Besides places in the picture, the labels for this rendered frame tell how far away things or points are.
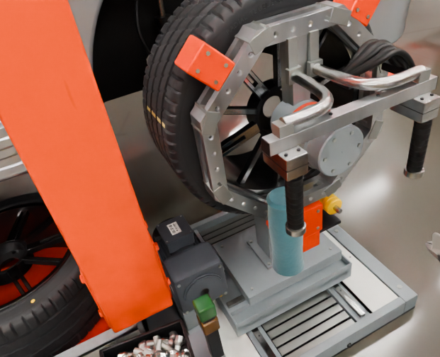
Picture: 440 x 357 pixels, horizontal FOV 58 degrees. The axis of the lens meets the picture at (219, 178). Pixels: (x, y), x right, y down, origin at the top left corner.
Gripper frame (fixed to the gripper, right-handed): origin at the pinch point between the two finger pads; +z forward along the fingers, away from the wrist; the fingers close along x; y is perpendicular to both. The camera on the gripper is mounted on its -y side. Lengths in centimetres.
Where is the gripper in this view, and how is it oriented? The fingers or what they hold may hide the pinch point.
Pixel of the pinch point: (432, 248)
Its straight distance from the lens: 96.7
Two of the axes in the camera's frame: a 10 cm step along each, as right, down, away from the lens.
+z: -4.0, -0.8, 9.1
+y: -3.4, -9.1, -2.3
